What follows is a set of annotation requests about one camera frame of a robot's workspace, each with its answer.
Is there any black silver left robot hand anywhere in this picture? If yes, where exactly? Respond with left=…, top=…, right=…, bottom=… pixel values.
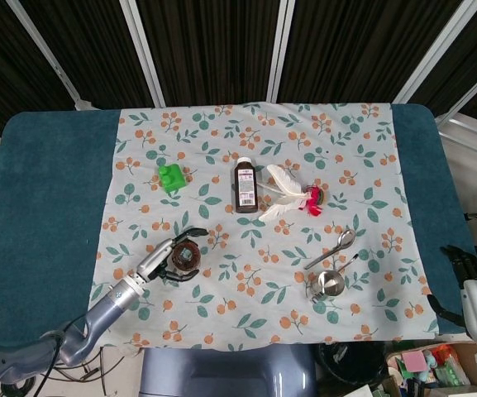
left=136, top=227, right=209, bottom=285

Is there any brown tea bottle black cap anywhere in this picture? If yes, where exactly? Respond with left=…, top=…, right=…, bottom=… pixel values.
left=169, top=241, right=202, bottom=275

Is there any brown medicine bottle white label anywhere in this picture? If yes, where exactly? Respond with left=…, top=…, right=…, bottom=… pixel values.
left=233, top=156, right=260, bottom=215

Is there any cardboard box of clutter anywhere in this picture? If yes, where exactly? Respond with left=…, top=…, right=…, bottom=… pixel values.
left=386, top=342, right=477, bottom=397

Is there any green plastic building block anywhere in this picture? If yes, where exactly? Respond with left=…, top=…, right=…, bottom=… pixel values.
left=158, top=163, right=189, bottom=195

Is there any pink sticky note pad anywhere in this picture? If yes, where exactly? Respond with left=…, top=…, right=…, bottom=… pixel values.
left=401, top=351, right=428, bottom=375

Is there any floral orange fruit tablecloth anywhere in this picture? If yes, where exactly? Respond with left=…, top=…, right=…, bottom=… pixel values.
left=88, top=101, right=440, bottom=352

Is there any teal blue table cover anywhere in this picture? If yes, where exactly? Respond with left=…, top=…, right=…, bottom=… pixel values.
left=0, top=103, right=477, bottom=348

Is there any blue-grey robot torso base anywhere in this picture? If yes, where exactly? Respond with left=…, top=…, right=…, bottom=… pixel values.
left=141, top=345, right=318, bottom=397

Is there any black round bin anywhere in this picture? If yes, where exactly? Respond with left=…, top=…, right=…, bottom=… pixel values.
left=316, top=342, right=393, bottom=390

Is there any stainless steel spoon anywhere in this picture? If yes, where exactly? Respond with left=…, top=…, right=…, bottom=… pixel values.
left=303, top=229, right=357, bottom=270

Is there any stainless steel measuring cup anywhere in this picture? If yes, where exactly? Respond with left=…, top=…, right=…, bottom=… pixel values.
left=305, top=253, right=360, bottom=304

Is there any white feather shuttlecock colourful base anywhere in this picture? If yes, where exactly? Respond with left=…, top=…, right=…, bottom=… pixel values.
left=258, top=164, right=329, bottom=223

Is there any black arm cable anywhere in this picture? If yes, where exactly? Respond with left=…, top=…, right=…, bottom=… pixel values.
left=35, top=313, right=93, bottom=397

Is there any white partition frame post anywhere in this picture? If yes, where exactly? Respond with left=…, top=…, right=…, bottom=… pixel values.
left=436, top=57, right=477, bottom=125
left=266, top=0, right=297, bottom=103
left=6, top=0, right=94, bottom=111
left=120, top=0, right=167, bottom=108
left=393, top=0, right=477, bottom=104

